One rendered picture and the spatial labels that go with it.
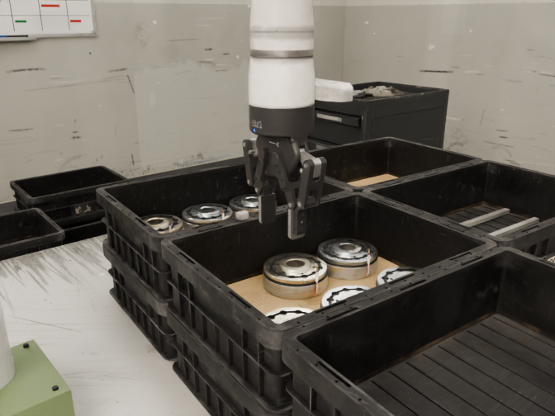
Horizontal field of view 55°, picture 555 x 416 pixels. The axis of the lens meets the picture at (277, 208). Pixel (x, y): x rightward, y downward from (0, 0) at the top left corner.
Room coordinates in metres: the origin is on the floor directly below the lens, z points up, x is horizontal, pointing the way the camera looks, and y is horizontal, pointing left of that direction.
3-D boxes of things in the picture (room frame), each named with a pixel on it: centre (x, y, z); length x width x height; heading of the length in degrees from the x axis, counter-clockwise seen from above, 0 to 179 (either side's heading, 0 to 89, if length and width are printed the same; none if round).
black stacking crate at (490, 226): (0.93, -0.40, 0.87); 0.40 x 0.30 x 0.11; 125
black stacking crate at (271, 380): (0.70, -0.07, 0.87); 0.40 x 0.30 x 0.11; 125
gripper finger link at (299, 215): (0.57, -0.03, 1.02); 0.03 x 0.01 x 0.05; 36
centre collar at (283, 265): (0.76, -0.03, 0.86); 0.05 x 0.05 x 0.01
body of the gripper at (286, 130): (0.61, 0.00, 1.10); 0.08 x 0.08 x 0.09
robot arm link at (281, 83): (0.62, -0.02, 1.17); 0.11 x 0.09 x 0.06; 126
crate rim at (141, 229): (0.95, 0.10, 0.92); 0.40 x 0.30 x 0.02; 125
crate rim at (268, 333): (0.70, -0.07, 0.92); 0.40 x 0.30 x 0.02; 125
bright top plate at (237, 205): (1.07, 0.05, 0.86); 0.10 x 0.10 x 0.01
